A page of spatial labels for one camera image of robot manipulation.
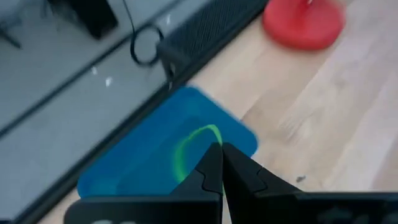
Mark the black aluminium table frame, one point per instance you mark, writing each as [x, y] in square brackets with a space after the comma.
[118, 130]

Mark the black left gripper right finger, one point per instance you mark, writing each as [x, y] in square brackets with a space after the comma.
[248, 186]

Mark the teal blue plastic bin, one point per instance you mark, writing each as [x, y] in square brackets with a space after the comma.
[140, 161]

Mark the black computer tower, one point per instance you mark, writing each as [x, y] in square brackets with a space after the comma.
[90, 15]

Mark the red desk lamp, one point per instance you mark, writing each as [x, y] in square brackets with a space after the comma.
[303, 25]

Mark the green rubber band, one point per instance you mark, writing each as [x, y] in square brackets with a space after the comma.
[178, 161]

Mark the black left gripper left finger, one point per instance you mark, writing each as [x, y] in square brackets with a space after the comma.
[199, 186]

